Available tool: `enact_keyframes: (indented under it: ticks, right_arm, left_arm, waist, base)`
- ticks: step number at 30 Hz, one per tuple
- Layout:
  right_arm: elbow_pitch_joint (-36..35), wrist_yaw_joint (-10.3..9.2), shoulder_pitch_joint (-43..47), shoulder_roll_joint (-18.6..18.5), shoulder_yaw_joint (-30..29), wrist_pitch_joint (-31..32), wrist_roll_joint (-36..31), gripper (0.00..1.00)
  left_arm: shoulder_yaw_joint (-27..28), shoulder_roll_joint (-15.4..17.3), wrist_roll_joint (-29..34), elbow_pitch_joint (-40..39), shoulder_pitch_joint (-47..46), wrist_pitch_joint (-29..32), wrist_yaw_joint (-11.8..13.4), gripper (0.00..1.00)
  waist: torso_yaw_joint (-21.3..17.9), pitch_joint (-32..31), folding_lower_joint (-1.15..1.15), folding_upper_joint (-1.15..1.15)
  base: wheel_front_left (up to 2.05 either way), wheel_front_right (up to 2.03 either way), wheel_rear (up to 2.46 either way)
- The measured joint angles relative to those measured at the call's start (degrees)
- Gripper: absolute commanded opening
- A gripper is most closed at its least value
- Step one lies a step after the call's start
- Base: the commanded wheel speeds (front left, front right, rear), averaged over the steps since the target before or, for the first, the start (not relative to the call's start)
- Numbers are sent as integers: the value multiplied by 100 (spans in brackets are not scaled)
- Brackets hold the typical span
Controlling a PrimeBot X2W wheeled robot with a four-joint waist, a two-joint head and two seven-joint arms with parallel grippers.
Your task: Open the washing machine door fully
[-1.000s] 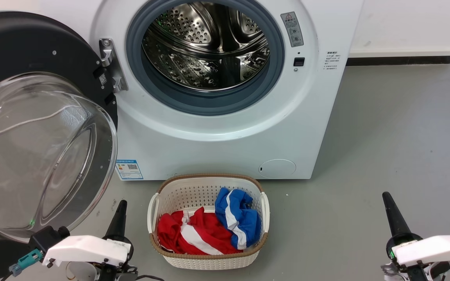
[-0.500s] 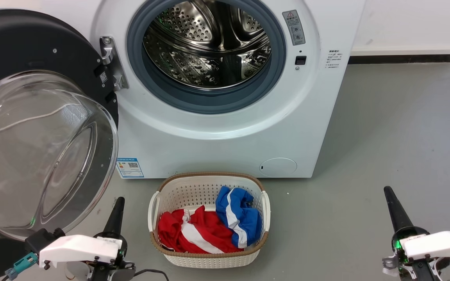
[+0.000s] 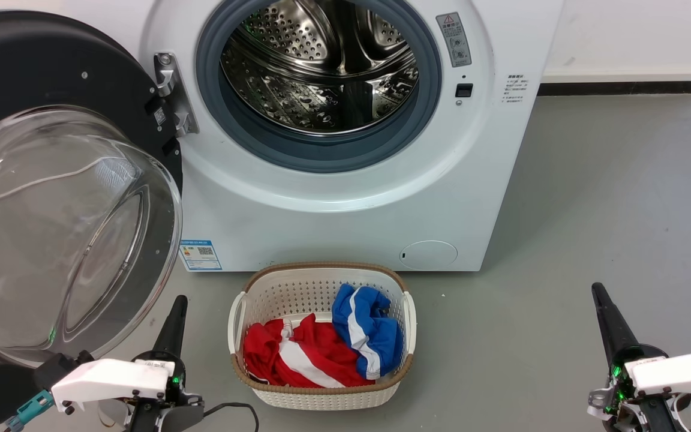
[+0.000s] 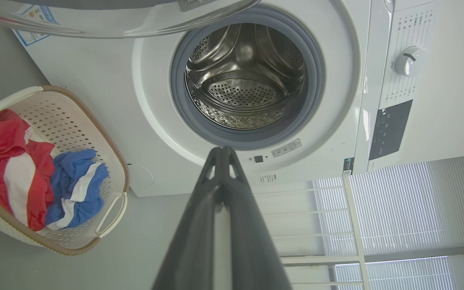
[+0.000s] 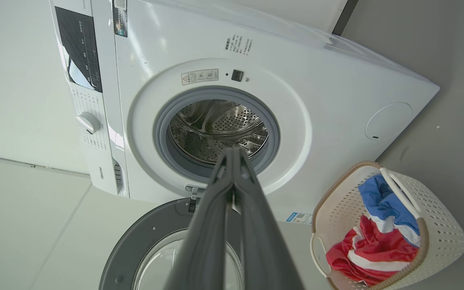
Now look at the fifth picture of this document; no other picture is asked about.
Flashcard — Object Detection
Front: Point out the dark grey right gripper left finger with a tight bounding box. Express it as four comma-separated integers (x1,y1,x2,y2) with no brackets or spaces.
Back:
164,147,233,290

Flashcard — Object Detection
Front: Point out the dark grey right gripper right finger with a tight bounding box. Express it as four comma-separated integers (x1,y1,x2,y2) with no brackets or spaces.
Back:
232,147,305,290

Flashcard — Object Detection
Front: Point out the blue white label sticker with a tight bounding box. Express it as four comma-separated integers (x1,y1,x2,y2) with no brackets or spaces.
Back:
286,212,313,224

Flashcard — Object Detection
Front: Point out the washer door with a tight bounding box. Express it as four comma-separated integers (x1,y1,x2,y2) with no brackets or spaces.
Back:
99,197,245,290

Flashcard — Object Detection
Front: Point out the red and white garment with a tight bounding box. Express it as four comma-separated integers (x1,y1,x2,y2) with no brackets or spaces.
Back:
326,215,419,286

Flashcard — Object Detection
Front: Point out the dark energy label sticker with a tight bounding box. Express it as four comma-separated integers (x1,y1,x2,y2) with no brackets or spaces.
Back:
112,0,128,37

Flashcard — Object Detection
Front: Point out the cream perforated laundry basket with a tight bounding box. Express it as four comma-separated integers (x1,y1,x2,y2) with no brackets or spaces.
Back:
310,161,464,290

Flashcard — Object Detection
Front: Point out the steel perforated washer drum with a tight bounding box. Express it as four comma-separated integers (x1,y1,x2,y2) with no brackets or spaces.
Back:
169,99,269,164

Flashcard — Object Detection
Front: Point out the white front-load washing machine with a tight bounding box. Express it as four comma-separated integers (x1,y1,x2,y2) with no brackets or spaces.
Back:
49,0,441,224

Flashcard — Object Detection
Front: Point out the metal door hinge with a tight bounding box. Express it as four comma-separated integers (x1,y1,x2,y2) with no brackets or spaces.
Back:
185,185,207,213

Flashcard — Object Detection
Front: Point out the white red warning label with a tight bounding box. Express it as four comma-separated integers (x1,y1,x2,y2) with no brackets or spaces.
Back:
181,69,219,86

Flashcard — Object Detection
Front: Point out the blue and white garment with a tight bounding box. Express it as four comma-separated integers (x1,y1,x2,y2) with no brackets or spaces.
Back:
358,174,421,247

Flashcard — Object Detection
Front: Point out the white detergent drawer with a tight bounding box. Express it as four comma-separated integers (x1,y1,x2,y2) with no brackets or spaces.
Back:
88,155,130,198

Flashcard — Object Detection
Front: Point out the round white filter cover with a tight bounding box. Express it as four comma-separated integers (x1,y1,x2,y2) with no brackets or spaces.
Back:
365,102,412,141

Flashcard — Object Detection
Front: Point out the black washer display panel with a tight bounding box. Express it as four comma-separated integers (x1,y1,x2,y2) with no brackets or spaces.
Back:
55,6,103,93

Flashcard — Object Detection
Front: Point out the white round program knob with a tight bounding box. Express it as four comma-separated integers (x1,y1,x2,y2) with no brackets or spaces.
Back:
76,112,102,135

